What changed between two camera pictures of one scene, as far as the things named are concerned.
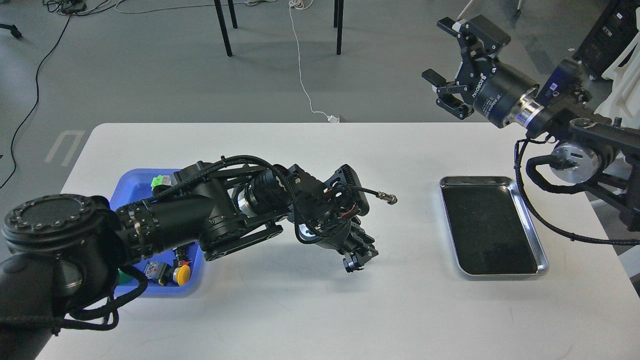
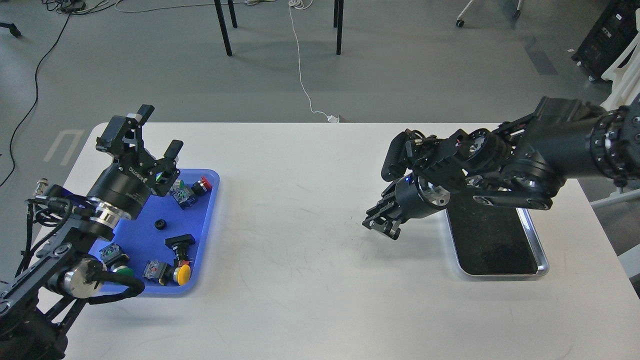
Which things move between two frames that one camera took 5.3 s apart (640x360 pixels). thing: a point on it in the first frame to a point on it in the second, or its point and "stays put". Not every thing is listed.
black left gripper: [351, 240] to [126, 184]
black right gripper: [496, 90] to [415, 197]
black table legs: [338, 7] stays put
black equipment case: [616, 23] stays put
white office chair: [624, 102] stays put
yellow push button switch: [166, 274] stays put
